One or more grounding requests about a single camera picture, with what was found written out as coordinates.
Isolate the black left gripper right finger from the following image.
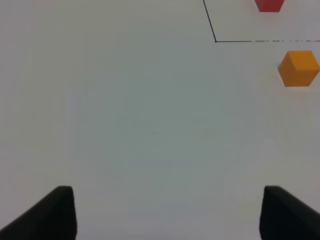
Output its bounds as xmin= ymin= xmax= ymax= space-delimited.
xmin=259 ymin=185 xmax=320 ymax=240

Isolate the red template block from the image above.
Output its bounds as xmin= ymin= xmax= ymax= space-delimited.
xmin=254 ymin=0 xmax=285 ymax=13

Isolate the orange block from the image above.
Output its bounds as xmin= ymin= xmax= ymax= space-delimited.
xmin=278 ymin=50 xmax=320 ymax=87

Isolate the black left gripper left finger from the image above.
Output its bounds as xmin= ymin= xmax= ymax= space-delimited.
xmin=0 ymin=185 xmax=77 ymax=240

